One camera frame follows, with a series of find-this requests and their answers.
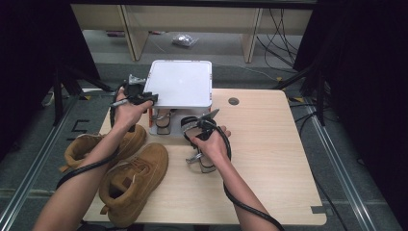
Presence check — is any tan suede boot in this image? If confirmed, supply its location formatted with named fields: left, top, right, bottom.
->
left=59, top=124, right=148, bottom=173
left=98, top=142, right=169, bottom=229

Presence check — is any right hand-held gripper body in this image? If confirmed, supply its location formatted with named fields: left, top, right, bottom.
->
left=191, top=108, right=221, bottom=141

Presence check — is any bundle of black floor cables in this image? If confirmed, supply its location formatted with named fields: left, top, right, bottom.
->
left=256, top=9, right=302, bottom=69

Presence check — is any person's left hand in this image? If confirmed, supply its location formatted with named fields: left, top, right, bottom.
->
left=112, top=88, right=156, bottom=132

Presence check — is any black curtain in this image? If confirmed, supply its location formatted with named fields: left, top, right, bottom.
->
left=0, top=0, right=101, bottom=162
left=293, top=0, right=408, bottom=222

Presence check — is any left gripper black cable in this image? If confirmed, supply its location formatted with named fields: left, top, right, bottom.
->
left=56, top=81, right=136, bottom=191

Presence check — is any thin white floor cable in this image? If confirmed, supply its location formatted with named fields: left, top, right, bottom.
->
left=213, top=63, right=281, bottom=82

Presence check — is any white two-tier shoe rack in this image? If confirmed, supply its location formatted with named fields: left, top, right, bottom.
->
left=140, top=59, right=214, bottom=139

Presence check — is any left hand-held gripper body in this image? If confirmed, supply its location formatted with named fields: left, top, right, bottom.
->
left=123, top=74, right=146, bottom=104

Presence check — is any person's right hand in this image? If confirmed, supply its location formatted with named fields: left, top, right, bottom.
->
left=189, top=125, right=233, bottom=168

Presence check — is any black metal tripod stand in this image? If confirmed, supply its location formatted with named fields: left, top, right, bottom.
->
left=272, top=66, right=328, bottom=127
left=52, top=65, right=115, bottom=126

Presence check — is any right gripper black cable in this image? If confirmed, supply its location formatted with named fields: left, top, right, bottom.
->
left=208, top=119, right=287, bottom=231

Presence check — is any beige wooden shelf unit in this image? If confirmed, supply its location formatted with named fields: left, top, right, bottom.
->
left=69, top=3, right=314, bottom=64

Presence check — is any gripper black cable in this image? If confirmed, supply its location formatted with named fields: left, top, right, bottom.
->
left=208, top=119, right=287, bottom=231
left=56, top=81, right=136, bottom=191

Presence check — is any aluminium floor rail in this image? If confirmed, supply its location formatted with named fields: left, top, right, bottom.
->
left=0, top=95, right=80, bottom=231
left=304, top=97, right=379, bottom=231

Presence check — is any glitter strap heeled sandal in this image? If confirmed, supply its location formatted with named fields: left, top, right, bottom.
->
left=180, top=115, right=219, bottom=174
left=152, top=108, right=177, bottom=136

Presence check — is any thin black floor cable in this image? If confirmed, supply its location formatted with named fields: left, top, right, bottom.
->
left=312, top=177, right=343, bottom=224

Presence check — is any clear plastic bag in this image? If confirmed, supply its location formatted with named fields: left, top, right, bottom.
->
left=171, top=33, right=200, bottom=48

